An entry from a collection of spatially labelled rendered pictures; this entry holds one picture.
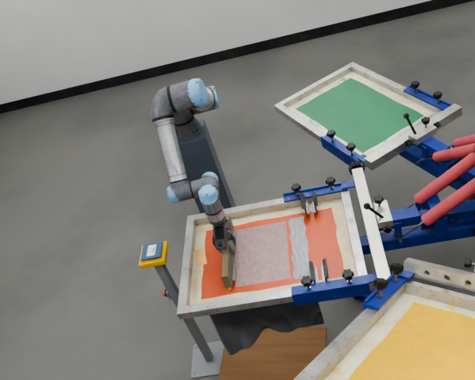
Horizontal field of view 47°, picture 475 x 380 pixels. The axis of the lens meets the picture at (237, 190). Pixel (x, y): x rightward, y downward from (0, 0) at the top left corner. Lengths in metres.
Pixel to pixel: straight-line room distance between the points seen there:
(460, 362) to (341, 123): 1.73
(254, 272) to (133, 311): 1.57
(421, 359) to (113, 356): 2.40
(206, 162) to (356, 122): 0.83
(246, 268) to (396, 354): 1.00
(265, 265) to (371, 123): 1.05
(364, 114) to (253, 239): 1.01
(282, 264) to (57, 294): 2.23
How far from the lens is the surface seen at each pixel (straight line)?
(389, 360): 1.57
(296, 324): 2.50
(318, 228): 2.48
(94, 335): 3.82
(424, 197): 2.39
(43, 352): 3.95
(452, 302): 1.96
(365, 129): 2.98
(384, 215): 2.32
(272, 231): 2.52
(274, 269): 2.37
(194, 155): 2.85
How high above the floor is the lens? 2.73
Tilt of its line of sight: 39 degrees down
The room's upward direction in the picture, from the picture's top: 19 degrees counter-clockwise
